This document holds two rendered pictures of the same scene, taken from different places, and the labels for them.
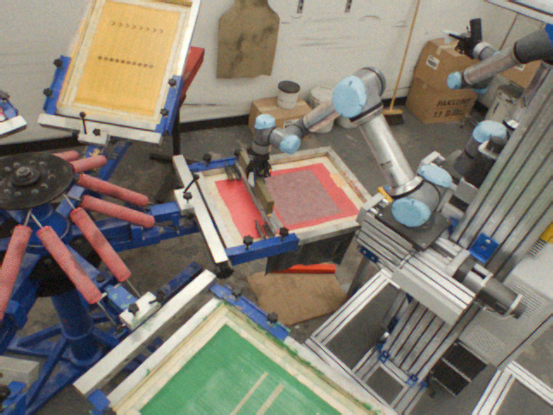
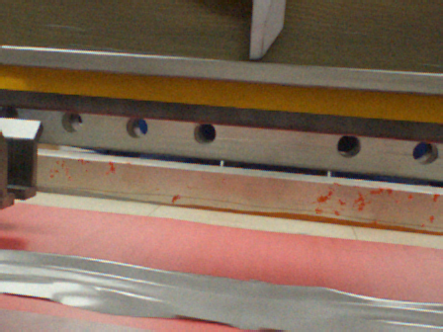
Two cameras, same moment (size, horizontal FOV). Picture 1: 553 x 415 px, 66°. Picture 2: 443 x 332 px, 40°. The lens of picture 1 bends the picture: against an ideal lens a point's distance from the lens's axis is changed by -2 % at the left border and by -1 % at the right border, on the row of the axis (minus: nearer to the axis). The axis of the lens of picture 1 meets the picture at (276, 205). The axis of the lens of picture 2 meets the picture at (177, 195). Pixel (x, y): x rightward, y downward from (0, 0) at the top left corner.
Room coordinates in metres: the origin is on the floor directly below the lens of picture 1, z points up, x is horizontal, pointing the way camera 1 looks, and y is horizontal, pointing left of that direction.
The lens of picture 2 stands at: (1.65, -0.18, 1.06)
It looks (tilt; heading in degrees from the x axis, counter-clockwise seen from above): 11 degrees down; 131
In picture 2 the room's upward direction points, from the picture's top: 4 degrees clockwise
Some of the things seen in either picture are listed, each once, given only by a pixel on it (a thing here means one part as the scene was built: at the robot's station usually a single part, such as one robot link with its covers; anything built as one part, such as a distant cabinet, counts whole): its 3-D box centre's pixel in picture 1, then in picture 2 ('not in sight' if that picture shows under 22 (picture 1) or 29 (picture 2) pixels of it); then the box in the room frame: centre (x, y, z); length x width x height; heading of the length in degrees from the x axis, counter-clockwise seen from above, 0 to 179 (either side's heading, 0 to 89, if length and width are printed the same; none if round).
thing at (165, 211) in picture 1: (171, 211); not in sight; (1.27, 0.44, 1.02); 0.17 x 0.06 x 0.05; 121
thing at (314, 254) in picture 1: (308, 245); not in sight; (1.43, -0.19, 0.79); 0.46 x 0.09 x 0.33; 121
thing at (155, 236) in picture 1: (200, 225); not in sight; (1.34, 0.33, 0.89); 1.24 x 0.06 x 0.06; 121
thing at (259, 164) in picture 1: (260, 162); not in sight; (1.44, 0.10, 1.23); 0.09 x 0.08 x 0.12; 31
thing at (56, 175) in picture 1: (64, 287); not in sight; (1.02, 0.86, 0.67); 0.39 x 0.39 x 1.35
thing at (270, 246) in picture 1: (263, 247); not in sight; (1.20, 0.02, 0.98); 0.30 x 0.05 x 0.07; 121
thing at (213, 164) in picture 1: (222, 167); not in sight; (1.67, 0.30, 0.98); 0.30 x 0.05 x 0.07; 121
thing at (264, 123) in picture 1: (264, 130); not in sight; (1.44, 0.10, 1.39); 0.09 x 0.08 x 0.11; 60
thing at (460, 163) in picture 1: (473, 161); not in sight; (1.63, -0.83, 1.31); 0.15 x 0.15 x 0.10
